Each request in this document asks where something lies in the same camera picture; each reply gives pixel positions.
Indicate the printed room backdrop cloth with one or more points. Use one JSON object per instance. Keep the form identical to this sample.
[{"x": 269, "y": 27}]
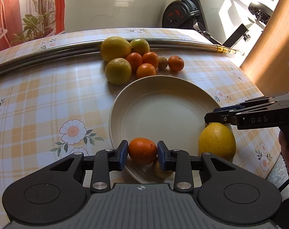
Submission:
[{"x": 22, "y": 21}]

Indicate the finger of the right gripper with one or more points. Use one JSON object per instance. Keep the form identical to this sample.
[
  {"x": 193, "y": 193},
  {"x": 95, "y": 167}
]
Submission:
[
  {"x": 221, "y": 117},
  {"x": 254, "y": 104}
]

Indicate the green-yellow orange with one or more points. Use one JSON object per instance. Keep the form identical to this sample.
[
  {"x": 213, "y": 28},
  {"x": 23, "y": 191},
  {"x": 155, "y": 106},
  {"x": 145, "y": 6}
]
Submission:
[
  {"x": 140, "y": 46},
  {"x": 118, "y": 71}
]

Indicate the small brown kiwi fruit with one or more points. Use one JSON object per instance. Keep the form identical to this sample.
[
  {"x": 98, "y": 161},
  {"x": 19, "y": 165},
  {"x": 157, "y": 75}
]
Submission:
[{"x": 159, "y": 172}]

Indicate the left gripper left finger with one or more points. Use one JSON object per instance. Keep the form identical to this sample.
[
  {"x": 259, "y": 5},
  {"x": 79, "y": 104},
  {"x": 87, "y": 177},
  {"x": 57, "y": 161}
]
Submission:
[{"x": 106, "y": 161}]

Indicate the green-yellow orange front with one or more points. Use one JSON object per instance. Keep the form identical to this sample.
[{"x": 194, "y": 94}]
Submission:
[{"x": 118, "y": 71}]

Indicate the small orange tangerine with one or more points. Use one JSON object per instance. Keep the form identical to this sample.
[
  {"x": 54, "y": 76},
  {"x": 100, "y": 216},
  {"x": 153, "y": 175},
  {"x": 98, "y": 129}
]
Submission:
[
  {"x": 151, "y": 58},
  {"x": 135, "y": 60},
  {"x": 145, "y": 70},
  {"x": 175, "y": 63},
  {"x": 142, "y": 151}
]

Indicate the large yellow lemon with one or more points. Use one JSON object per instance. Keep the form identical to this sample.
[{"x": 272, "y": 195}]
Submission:
[{"x": 217, "y": 139}]

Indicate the green-yellow orange back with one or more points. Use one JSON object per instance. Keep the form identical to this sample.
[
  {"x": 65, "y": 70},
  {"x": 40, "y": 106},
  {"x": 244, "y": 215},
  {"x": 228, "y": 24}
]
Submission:
[{"x": 140, "y": 46}]

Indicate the black exercise bike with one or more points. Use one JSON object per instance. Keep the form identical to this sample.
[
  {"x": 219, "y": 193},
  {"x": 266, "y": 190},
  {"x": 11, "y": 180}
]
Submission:
[{"x": 220, "y": 19}]

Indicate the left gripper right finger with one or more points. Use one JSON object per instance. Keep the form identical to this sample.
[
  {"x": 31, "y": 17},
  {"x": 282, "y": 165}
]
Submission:
[{"x": 177, "y": 161}]

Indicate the wooden board panel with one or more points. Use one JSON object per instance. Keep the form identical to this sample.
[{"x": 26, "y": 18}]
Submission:
[{"x": 267, "y": 64}]

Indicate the cream ceramic plate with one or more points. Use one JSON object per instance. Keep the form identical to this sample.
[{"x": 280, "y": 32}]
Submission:
[{"x": 161, "y": 108}]

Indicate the large yellow grapefruit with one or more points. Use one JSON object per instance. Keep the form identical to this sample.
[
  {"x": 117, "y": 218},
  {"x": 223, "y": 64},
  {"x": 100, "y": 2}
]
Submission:
[{"x": 115, "y": 47}]

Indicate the steel pole with gold end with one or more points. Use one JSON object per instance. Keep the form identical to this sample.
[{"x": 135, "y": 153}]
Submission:
[{"x": 94, "y": 46}]

